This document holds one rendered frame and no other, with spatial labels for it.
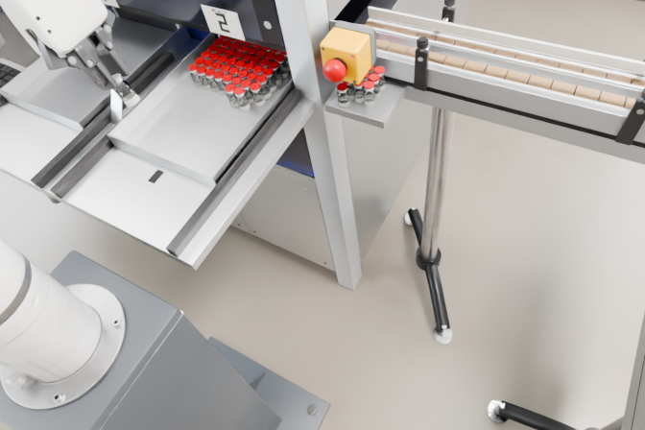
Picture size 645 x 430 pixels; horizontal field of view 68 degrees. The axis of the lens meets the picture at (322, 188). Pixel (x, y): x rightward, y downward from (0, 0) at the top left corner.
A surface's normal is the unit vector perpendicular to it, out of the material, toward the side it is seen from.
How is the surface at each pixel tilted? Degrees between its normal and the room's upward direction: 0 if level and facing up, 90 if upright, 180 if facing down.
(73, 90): 0
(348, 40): 0
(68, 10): 76
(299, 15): 90
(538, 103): 90
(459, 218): 0
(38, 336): 90
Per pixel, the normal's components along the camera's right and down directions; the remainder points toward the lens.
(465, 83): -0.48, 0.73
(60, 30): 0.84, 0.14
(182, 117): -0.12, -0.59
